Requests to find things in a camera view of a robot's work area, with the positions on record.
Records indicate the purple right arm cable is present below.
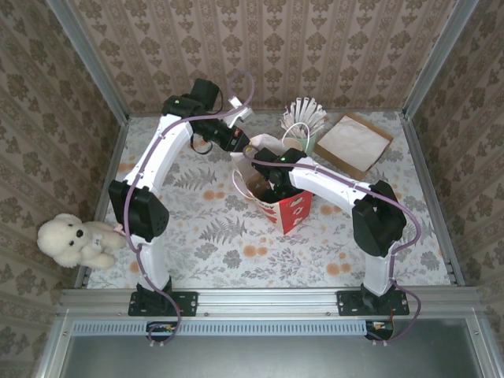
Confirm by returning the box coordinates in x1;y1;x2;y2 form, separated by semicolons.
243;144;422;346

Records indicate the black connector box with wires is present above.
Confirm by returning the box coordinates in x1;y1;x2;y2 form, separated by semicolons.
364;319;395;342
146;321;178;342

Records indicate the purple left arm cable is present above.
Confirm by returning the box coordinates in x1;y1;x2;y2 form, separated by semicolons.
122;70;255;343

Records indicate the aluminium front rail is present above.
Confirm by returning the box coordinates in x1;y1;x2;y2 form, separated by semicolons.
58;287;484;320

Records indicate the brown pulp cup carrier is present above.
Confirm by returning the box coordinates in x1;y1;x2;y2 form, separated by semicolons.
246;175;272;194

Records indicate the aluminium frame post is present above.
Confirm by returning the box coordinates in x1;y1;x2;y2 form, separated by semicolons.
46;0;131;124
401;0;480;119

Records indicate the red white paper gift bag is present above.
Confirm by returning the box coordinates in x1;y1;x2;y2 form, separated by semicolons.
230;122;315;236

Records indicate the white wrapped stirrer bundle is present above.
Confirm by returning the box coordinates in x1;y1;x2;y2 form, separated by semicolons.
280;96;328;137

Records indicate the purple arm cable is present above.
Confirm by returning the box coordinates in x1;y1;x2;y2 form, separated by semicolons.
243;144;422;346
122;70;255;343

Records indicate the floral table cover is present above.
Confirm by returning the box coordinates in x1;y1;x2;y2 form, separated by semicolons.
87;112;452;291

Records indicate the grey metal panel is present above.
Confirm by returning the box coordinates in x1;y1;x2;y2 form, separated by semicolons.
58;334;485;378

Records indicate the white paper napkin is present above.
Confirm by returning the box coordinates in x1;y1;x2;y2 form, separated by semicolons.
317;117;389;173

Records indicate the grey slotted cable duct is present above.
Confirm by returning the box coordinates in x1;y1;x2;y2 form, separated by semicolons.
72;319;369;336

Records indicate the aluminium frame back rail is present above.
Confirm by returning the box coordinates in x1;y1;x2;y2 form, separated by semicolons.
126;111;406;118

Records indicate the white teddy bear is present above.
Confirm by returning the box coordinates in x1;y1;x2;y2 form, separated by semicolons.
37;212;128;269

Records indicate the mint green holder cup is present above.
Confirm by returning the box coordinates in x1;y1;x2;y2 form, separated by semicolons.
293;132;318;157

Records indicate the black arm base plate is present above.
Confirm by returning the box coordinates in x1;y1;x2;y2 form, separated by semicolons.
336;290;410;317
128;290;198;317

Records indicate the aluminium frame side rail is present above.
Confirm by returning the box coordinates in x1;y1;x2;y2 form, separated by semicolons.
400;113;465;287
74;116;131;291

